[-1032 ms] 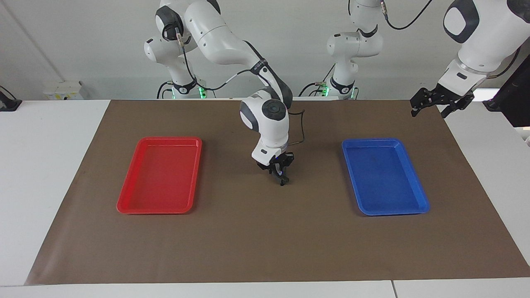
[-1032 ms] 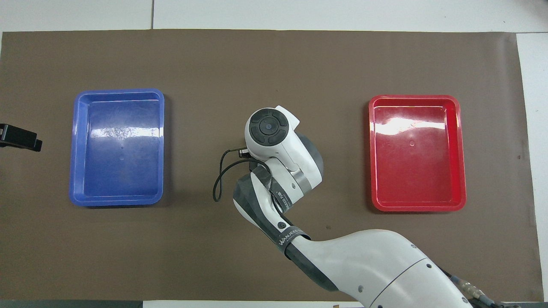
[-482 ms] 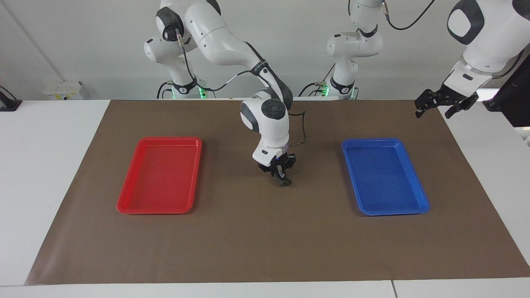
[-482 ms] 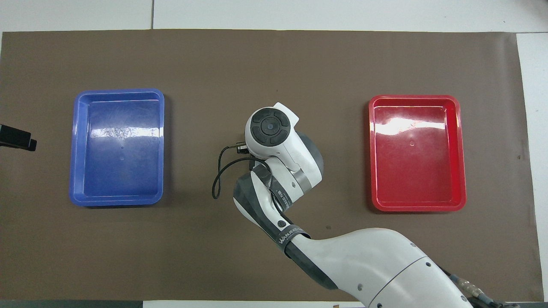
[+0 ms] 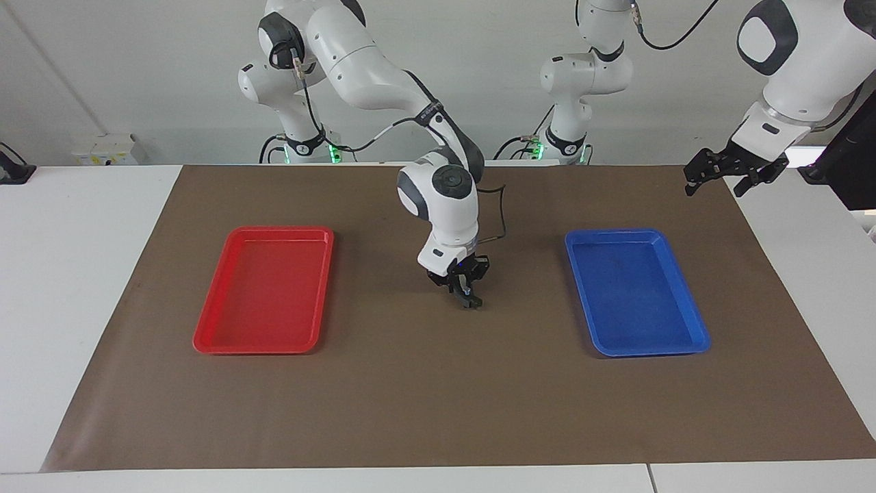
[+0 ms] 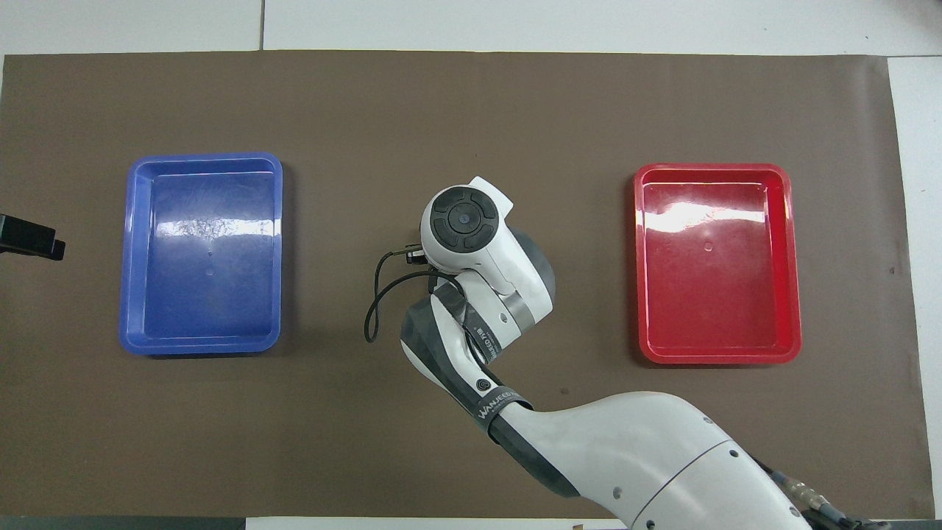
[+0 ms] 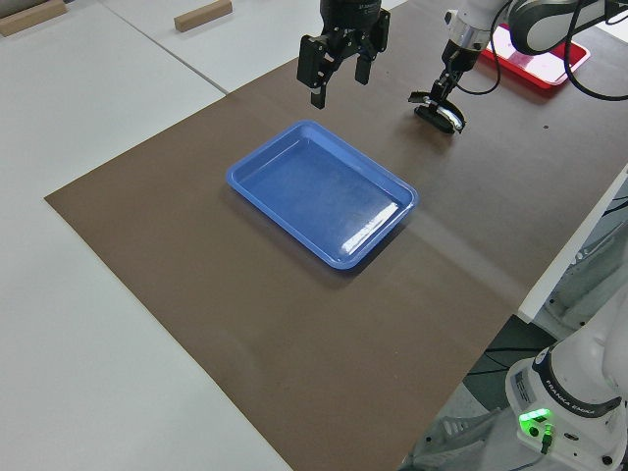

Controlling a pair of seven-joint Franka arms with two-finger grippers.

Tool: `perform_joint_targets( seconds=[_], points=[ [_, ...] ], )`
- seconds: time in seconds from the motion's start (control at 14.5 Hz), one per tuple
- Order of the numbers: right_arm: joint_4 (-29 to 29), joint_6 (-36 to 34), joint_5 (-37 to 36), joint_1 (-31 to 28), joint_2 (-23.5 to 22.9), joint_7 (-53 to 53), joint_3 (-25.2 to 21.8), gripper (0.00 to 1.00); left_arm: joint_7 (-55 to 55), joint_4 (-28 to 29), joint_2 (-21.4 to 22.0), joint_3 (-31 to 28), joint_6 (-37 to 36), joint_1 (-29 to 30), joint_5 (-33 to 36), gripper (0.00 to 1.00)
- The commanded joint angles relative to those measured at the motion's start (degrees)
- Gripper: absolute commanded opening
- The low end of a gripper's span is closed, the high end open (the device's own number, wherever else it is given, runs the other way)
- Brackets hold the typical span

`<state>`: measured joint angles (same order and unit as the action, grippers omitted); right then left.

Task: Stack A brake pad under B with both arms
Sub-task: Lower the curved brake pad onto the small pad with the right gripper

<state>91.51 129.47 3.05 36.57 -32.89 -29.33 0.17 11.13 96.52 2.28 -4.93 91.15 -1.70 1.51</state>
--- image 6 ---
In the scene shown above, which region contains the blue plastic tray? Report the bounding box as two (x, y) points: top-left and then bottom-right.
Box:
(119, 152), (284, 357)

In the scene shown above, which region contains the grey plug cable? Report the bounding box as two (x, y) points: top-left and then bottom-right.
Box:
(764, 458), (893, 530)

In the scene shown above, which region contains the red plastic tray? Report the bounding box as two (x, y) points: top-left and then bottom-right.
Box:
(634, 163), (802, 365)

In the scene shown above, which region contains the brown table mat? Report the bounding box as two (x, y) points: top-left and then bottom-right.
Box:
(0, 49), (937, 520)

